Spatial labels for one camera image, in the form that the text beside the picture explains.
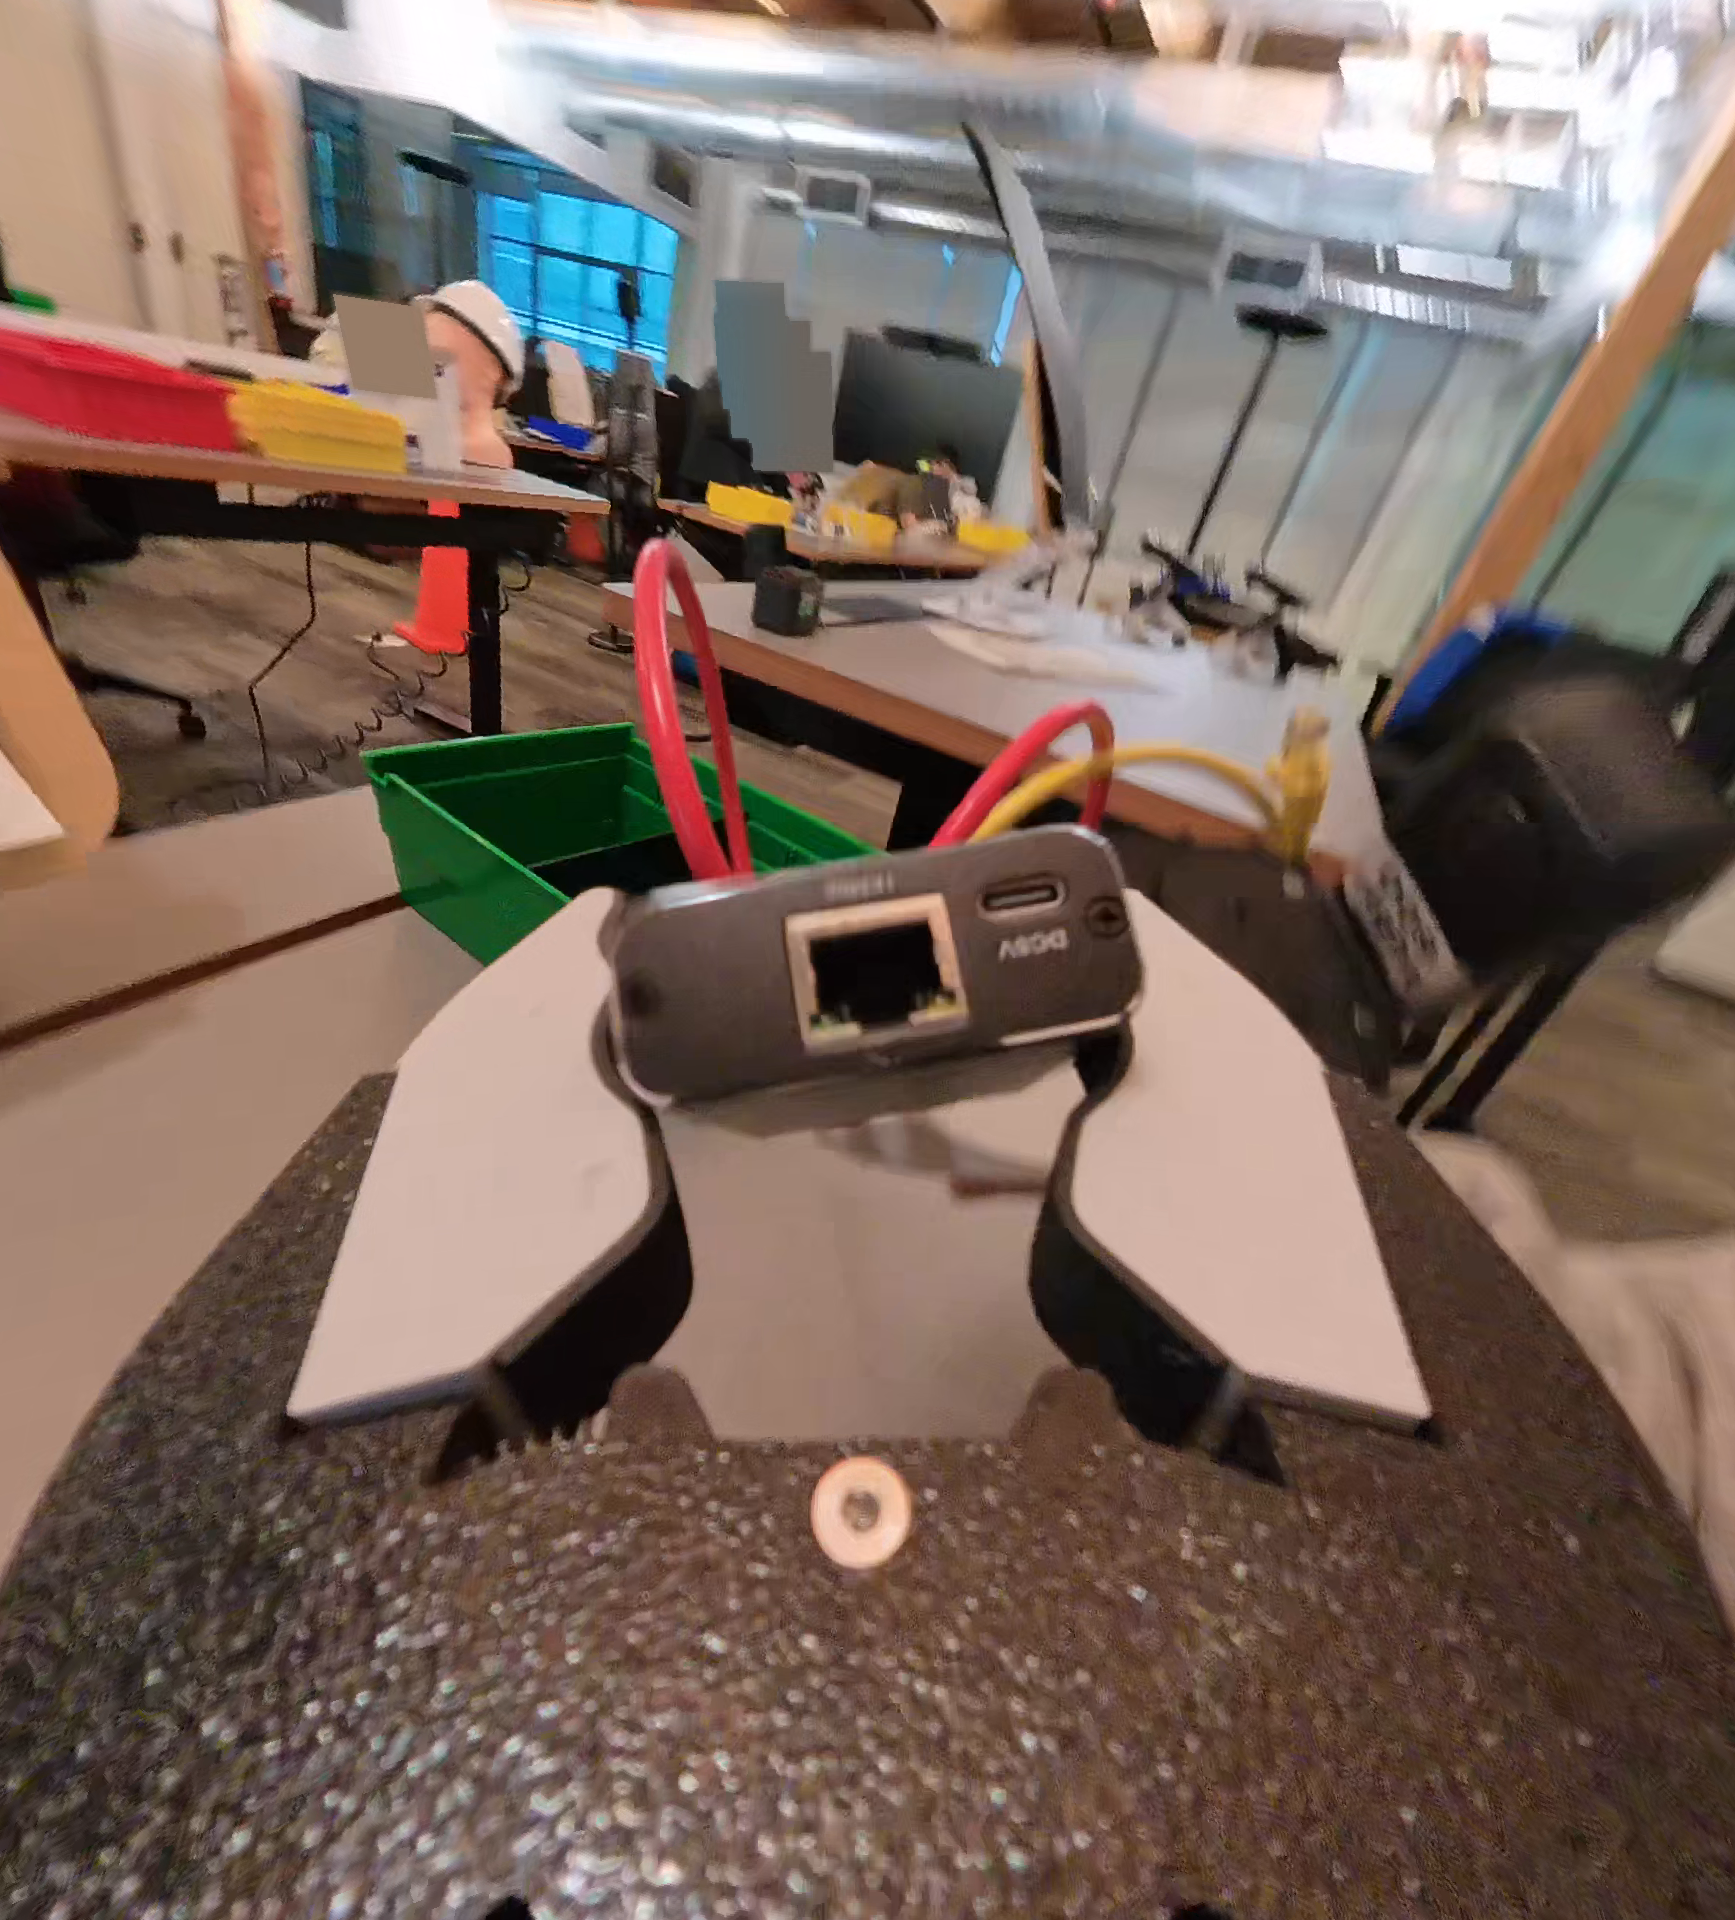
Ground slanted wooden beam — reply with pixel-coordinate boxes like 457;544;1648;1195
1372;0;1735;737

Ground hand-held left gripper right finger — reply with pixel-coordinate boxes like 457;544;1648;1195
1032;895;1438;1444

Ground orange traffic cone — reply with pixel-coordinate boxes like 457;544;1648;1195
396;500;488;658

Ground blue jacket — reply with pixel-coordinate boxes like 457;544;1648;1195
1384;602;1551;728

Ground yellow ethernet cable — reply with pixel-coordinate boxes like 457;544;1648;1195
965;707;1337;869

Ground mannequin head with white helmet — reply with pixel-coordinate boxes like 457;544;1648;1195
409;276;529;468

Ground red plastic bin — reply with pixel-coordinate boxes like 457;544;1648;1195
0;301;247;451

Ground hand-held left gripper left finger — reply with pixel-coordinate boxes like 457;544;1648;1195
287;884;696;1430

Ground grey desk with wooden edge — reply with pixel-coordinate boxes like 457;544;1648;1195
0;403;616;739
603;574;1394;931

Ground white papers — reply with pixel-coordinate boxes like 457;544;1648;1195
927;583;1182;693

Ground yellow plastic bin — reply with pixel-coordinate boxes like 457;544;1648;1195
227;381;410;472

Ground red ethernet cable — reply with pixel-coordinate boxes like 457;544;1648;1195
631;536;1115;876

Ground green plastic bin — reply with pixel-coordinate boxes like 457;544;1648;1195
361;724;879;962

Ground black ethernet splitter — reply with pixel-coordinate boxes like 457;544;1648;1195
596;824;1150;1115

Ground black monitor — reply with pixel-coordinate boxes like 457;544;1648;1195
831;330;1026;468

